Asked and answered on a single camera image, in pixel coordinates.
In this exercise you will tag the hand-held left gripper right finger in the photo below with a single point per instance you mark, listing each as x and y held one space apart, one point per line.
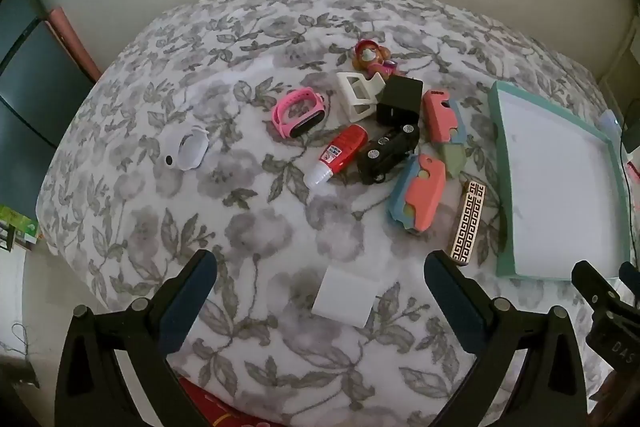
452 302

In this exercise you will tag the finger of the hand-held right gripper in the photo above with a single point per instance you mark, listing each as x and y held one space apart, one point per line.
631 277
595 287

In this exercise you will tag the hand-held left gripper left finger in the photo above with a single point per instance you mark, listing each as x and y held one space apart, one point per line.
187 297

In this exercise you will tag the patterned harmonica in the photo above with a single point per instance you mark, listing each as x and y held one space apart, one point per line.
467 223

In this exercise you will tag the teal tray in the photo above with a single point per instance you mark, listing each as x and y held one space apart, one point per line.
560 187

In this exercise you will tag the white box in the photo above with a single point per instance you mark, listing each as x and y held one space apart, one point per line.
345 298

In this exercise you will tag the pink blue toy block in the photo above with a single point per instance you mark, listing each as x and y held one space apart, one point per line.
417 194
444 119

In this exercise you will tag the white smartwatch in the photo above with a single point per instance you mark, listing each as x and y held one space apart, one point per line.
186 148

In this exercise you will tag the red glue bottle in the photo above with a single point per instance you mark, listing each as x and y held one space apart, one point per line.
341 154

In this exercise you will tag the pink smartwatch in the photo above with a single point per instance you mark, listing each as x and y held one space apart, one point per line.
299 113

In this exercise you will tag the brown dog toy figure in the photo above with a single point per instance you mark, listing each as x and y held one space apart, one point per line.
372 56

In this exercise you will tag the grey floral bed blanket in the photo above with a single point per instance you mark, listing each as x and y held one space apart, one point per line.
225 217

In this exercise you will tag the red cloth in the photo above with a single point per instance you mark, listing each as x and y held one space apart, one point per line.
200 402

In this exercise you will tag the white device with light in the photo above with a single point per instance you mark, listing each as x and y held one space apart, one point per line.
610 119

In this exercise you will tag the black toy car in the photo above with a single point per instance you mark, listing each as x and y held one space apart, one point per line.
387 153

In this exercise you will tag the green packet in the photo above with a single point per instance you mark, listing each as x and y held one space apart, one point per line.
15 227

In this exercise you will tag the black charger cube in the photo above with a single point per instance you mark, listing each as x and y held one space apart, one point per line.
399 103

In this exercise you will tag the white phone stand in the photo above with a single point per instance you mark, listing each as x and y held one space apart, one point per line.
357 98

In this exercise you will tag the dark cabinet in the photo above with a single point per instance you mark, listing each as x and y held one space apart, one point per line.
27 87

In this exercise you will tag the pink bed frame edge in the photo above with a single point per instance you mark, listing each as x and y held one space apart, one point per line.
72 42

